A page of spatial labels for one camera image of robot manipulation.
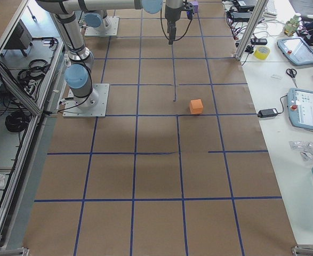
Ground orange foam cube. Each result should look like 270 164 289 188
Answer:
189 99 204 115

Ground purple foam cube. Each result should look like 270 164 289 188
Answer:
190 1 198 13

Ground yellow tape roll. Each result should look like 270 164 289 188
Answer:
254 45 270 60

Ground black power adapter brick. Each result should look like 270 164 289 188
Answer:
257 108 278 118

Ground brown paper table cover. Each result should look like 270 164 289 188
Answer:
23 1 295 255

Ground upper teach pendant tablet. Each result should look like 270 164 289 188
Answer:
277 37 313 66

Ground teach pendant tablet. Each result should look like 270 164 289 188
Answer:
277 37 313 66
287 88 313 130

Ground grey electronics box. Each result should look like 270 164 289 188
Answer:
4 19 33 57

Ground lower teach pendant tablet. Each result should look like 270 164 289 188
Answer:
287 88 313 130

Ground bag of metal screws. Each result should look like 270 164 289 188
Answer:
289 141 313 161

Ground aluminium frame post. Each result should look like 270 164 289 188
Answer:
234 0 268 60

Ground black handled scissors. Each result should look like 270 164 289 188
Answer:
286 68 298 88

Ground coiled black cable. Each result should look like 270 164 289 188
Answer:
5 109 30 133

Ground aluminium frame rail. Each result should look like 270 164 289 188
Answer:
0 61 43 116

